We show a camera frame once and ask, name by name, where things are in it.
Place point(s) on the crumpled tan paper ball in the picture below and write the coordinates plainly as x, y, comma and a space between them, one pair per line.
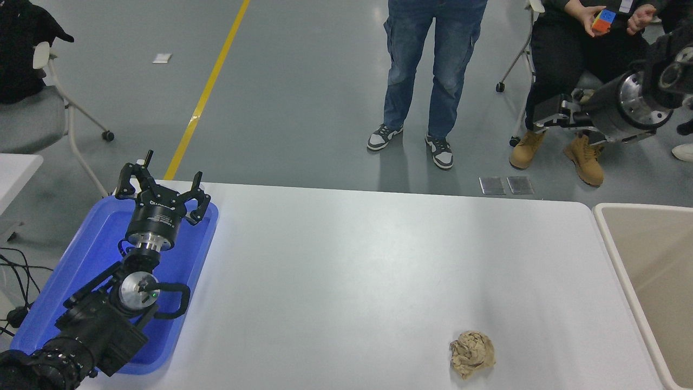
472, 355

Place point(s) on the seated person's left hand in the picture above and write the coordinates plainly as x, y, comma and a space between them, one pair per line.
641, 16

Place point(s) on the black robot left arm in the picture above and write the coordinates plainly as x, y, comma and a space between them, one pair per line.
103, 325

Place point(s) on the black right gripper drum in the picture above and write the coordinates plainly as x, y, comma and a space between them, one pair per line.
606, 111

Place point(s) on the grey metal floor plate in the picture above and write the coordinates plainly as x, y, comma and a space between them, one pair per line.
521, 186
491, 186

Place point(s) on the standing person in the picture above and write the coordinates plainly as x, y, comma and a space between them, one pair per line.
433, 54

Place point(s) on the seated person's right hand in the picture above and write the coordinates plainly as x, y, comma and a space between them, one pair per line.
583, 13

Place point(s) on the white paper scrap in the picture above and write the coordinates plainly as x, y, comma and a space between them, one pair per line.
162, 58

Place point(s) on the white side table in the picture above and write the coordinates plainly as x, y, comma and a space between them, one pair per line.
16, 173

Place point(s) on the seated person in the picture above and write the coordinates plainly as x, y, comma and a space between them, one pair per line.
568, 59

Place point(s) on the large pale bin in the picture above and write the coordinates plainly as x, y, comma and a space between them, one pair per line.
658, 271

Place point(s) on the white name badge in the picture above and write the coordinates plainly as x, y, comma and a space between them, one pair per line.
625, 5

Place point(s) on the colourful puzzle cube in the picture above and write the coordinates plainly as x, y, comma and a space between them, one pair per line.
603, 20

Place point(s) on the black garment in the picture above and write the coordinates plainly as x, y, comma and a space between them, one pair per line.
21, 49

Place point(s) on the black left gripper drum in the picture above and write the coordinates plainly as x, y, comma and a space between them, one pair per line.
154, 219

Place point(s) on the grey chair with white frame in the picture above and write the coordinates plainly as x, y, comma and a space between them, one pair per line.
27, 119

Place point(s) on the blue plastic tray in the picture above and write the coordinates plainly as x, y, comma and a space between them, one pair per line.
97, 244

